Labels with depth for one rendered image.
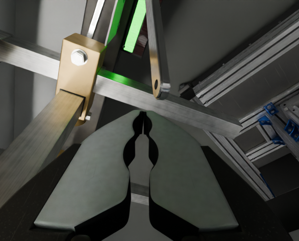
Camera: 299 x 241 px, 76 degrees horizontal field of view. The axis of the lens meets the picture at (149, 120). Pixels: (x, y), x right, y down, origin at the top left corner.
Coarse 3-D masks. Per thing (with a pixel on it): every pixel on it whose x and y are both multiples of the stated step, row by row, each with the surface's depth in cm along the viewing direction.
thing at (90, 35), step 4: (100, 0) 33; (104, 0) 33; (96, 4) 34; (100, 4) 34; (96, 8) 34; (100, 8) 34; (96, 12) 34; (100, 12) 34; (96, 16) 35; (92, 20) 35; (96, 20) 35; (92, 24) 35; (96, 24) 36; (92, 28) 36; (88, 32) 36; (92, 32) 36; (88, 36) 37; (92, 36) 37
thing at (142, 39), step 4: (160, 0) 34; (144, 20) 35; (144, 24) 36; (144, 28) 36; (140, 32) 37; (144, 32) 37; (140, 36) 37; (144, 36) 37; (140, 40) 37; (144, 40) 37; (136, 44) 38; (140, 44) 38; (144, 44) 38; (136, 48) 38; (140, 48) 38; (136, 52) 39; (140, 52) 39
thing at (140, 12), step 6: (144, 0) 34; (138, 6) 34; (144, 6) 34; (138, 12) 35; (144, 12) 35; (138, 18) 35; (132, 24) 36; (138, 24) 36; (132, 30) 36; (138, 30) 36; (132, 36) 37; (126, 42) 38; (132, 42) 38; (126, 48) 38; (132, 48) 38
